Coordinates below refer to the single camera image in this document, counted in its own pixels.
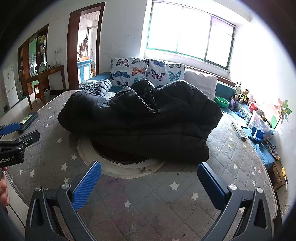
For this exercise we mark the colourful pinwheel flower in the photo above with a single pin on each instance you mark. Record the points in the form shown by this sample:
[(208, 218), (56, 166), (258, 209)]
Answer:
[(283, 112)]

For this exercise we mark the butterfly print pillow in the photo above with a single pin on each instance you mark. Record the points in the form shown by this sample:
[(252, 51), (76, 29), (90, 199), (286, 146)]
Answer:
[(160, 73), (127, 71)]

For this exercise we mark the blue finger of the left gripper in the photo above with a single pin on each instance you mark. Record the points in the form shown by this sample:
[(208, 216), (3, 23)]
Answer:
[(5, 130), (26, 140)]

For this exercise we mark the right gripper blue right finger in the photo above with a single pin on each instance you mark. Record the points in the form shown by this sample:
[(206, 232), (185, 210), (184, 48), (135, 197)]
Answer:
[(255, 223)]

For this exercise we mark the brown wooden door frame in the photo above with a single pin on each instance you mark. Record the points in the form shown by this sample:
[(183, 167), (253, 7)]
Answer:
[(76, 48)]

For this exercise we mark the black remote with green label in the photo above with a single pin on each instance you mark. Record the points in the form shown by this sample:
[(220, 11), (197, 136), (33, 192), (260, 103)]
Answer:
[(27, 121)]

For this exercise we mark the grey star quilted mattress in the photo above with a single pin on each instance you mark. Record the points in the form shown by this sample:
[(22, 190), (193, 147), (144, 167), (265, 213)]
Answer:
[(165, 201)]

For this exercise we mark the small wooden stool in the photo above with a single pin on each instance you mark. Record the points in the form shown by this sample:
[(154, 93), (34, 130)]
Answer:
[(277, 175)]

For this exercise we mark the green plastic bowl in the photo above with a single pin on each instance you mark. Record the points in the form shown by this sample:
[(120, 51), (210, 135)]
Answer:
[(224, 103)]

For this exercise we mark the right butterfly print pillow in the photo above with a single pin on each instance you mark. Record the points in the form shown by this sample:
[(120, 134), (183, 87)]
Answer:
[(160, 73)]

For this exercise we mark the wooden display shelf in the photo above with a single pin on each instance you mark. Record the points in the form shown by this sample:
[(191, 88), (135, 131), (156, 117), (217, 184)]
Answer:
[(32, 54)]

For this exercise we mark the person left hand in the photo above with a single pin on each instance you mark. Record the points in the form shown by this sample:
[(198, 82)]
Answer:
[(4, 192)]

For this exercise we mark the white refrigerator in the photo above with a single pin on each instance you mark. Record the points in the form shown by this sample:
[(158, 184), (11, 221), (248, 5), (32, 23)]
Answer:
[(10, 87)]

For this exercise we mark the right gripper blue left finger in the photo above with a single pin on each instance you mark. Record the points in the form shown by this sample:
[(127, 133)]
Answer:
[(47, 205)]

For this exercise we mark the left butterfly print pillow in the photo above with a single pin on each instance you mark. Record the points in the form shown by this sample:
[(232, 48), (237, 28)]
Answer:
[(127, 71)]

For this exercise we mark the white pillow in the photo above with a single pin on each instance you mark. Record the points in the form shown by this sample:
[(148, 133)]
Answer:
[(207, 83)]

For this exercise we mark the green framed window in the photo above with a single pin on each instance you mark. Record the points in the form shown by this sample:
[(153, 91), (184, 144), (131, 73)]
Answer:
[(185, 30)]

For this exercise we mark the white round mat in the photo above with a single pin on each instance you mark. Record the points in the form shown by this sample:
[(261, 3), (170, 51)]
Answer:
[(120, 164)]

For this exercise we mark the yellow green plush toy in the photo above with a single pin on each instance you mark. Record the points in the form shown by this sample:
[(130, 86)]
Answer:
[(243, 98)]

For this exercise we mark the black puffer down jacket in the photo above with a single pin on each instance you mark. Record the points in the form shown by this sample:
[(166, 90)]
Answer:
[(170, 123)]

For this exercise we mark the dark wooden desk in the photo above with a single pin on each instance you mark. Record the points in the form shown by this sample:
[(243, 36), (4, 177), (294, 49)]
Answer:
[(41, 77)]

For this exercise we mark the black white plush toy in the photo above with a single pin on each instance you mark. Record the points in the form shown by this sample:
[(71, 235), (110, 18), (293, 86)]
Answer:
[(238, 91)]

